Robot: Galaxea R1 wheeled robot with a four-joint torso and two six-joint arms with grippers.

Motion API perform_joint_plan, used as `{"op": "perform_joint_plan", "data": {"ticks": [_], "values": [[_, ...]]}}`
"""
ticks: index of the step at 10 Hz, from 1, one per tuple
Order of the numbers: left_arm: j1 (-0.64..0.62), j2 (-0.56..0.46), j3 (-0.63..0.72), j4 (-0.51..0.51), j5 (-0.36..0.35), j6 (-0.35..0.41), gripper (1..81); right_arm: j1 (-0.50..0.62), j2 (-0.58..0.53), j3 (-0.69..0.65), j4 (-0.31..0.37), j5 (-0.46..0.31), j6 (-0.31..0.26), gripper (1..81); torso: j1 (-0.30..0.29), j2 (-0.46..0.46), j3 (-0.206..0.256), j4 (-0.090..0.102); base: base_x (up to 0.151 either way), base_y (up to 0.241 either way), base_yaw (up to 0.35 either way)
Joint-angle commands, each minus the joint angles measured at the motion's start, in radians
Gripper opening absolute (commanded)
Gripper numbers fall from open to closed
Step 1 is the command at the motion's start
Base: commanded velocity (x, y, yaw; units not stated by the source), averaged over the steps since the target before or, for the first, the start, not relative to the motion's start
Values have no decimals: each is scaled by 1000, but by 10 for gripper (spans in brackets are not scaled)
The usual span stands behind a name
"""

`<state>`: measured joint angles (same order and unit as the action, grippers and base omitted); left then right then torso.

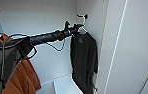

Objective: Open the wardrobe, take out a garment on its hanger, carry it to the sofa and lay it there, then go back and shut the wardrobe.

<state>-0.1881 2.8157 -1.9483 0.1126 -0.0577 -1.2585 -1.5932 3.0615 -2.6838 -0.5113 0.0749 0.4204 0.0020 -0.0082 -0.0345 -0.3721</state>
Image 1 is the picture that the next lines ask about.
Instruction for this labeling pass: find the white wardrobe door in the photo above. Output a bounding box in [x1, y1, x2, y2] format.
[103, 0, 148, 94]

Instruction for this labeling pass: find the black hook above black garment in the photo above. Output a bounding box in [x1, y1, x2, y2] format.
[77, 13, 91, 20]

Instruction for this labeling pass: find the black garment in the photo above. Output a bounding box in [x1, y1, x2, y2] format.
[69, 31, 100, 94]

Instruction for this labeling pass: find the orange hanging garment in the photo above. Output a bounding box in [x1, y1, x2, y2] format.
[0, 32, 43, 94]

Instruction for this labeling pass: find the white inner shelf box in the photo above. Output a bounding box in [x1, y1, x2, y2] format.
[52, 73, 85, 94]

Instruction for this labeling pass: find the white wardrobe carcass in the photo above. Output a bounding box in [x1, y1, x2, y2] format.
[0, 0, 109, 94]

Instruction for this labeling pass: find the white hanger of black garment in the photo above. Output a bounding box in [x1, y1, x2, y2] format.
[75, 14, 90, 37]

